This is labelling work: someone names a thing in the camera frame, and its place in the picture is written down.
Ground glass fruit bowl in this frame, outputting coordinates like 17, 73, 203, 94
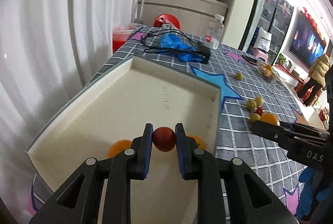
257, 60, 279, 82

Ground clear plastic bottle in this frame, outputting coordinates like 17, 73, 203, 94
204, 14, 225, 50

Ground black phone on table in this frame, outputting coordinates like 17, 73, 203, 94
242, 55, 258, 65

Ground red cherry tomato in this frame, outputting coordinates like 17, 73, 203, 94
152, 127, 176, 152

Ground wall television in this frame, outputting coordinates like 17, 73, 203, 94
289, 11, 326, 69

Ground white tray with teal rim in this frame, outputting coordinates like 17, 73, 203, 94
26, 56, 221, 223

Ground black power adapter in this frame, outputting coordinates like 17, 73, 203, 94
195, 43, 211, 64

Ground red bucket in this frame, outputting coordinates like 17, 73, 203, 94
112, 23, 138, 53

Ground far green lime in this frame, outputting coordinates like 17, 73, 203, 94
235, 72, 244, 81

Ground large orange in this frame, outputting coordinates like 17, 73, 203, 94
189, 135, 207, 150

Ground blue gloved hand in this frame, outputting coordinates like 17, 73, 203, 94
296, 167, 332, 223

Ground white shopping bag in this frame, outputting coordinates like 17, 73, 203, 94
253, 27, 272, 53

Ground red plastic stool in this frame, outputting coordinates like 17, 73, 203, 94
153, 14, 181, 30

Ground white curtain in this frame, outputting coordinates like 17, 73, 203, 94
1, 0, 137, 223

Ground pink plastic stool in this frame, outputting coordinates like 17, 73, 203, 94
247, 46, 268, 63

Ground person in tan jacket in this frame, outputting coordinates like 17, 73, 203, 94
297, 54, 330, 107

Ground white kitchen counter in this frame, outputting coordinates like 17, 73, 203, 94
137, 0, 228, 37

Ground black cable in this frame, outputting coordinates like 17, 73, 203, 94
141, 29, 198, 55

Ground grey checked tablecloth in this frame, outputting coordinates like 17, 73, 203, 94
27, 24, 313, 222

